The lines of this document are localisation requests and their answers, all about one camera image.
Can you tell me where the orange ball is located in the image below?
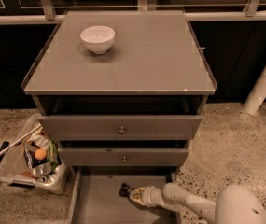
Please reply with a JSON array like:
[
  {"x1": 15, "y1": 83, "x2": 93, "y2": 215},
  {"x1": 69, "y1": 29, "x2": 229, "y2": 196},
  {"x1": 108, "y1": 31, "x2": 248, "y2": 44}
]
[{"x1": 35, "y1": 149, "x2": 47, "y2": 161}]

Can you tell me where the black rxbar chocolate wrapper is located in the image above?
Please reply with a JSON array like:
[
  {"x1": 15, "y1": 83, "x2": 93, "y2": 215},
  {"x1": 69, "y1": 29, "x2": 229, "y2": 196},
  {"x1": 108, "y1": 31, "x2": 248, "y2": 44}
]
[{"x1": 119, "y1": 183, "x2": 133, "y2": 198}]

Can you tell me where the white diagonal pole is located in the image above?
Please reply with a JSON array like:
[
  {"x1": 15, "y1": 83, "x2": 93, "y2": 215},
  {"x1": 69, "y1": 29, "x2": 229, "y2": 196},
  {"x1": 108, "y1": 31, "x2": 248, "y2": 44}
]
[{"x1": 243, "y1": 65, "x2": 266, "y2": 115}]

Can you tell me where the top grey drawer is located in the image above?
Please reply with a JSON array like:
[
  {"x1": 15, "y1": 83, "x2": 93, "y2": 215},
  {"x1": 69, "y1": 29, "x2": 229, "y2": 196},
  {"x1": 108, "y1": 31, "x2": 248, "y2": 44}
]
[{"x1": 39, "y1": 115, "x2": 201, "y2": 141}]

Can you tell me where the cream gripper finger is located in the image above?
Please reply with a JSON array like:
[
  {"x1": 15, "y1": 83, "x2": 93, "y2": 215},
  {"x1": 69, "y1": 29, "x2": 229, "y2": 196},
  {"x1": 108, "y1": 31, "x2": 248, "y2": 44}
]
[
  {"x1": 130, "y1": 187, "x2": 145, "y2": 197},
  {"x1": 130, "y1": 196, "x2": 145, "y2": 205}
]

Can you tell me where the grey drawer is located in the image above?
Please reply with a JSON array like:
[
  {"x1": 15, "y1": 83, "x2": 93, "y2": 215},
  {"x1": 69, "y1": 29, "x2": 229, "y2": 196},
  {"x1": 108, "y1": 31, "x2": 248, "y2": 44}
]
[
  {"x1": 59, "y1": 141, "x2": 189, "y2": 166},
  {"x1": 39, "y1": 115, "x2": 201, "y2": 141},
  {"x1": 68, "y1": 166, "x2": 180, "y2": 224}
]

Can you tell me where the white ceramic bowl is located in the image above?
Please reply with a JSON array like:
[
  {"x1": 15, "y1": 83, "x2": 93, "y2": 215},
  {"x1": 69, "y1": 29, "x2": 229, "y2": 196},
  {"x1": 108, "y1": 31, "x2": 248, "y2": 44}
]
[{"x1": 80, "y1": 26, "x2": 116, "y2": 54}]

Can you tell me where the metal railing frame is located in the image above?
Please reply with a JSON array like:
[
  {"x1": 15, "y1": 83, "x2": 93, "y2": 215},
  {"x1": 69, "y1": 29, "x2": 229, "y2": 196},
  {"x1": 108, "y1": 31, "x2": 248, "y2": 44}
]
[{"x1": 0, "y1": 0, "x2": 266, "y2": 26}]

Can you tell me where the grey drawer cabinet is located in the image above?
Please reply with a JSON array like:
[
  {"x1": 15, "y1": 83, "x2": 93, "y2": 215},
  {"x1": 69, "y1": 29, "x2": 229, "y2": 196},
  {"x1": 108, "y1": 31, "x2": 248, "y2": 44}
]
[{"x1": 21, "y1": 10, "x2": 217, "y2": 224}]

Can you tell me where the bottom grey drawer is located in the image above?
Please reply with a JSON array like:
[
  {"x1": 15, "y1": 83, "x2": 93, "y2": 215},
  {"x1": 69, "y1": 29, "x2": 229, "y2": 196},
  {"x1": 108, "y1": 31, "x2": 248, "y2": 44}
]
[{"x1": 68, "y1": 166, "x2": 180, "y2": 224}]

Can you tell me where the middle grey drawer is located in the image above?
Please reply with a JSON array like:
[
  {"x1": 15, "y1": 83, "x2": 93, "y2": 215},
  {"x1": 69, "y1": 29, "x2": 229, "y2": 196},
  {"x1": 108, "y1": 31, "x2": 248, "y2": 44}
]
[{"x1": 59, "y1": 141, "x2": 189, "y2": 166}]

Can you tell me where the clear plastic bin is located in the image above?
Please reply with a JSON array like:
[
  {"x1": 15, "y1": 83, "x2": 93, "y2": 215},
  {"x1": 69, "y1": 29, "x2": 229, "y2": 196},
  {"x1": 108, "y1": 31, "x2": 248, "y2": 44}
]
[{"x1": 0, "y1": 114, "x2": 69, "y2": 194}]

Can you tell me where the white stick on bin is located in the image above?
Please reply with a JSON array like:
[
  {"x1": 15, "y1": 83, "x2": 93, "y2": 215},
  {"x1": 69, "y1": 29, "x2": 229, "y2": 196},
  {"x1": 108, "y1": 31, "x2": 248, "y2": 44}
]
[{"x1": 0, "y1": 124, "x2": 41, "y2": 157}]

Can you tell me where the silver can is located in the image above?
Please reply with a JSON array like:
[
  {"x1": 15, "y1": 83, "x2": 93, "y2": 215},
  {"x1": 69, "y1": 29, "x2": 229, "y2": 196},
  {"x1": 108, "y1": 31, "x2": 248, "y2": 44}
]
[{"x1": 32, "y1": 162, "x2": 51, "y2": 178}]

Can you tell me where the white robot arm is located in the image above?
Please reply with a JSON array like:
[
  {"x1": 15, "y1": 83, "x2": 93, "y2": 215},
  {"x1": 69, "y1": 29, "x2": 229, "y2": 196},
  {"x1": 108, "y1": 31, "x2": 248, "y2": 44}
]
[{"x1": 129, "y1": 183, "x2": 266, "y2": 224}]

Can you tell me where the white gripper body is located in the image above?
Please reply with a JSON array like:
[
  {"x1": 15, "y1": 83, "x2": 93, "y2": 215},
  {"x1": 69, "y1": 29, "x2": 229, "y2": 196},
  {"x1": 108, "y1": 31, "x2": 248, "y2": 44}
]
[{"x1": 141, "y1": 186, "x2": 164, "y2": 207}]

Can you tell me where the green snack packet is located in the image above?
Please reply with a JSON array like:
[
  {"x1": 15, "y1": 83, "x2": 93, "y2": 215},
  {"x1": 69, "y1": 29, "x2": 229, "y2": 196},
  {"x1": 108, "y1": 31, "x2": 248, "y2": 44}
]
[{"x1": 47, "y1": 141, "x2": 59, "y2": 169}]

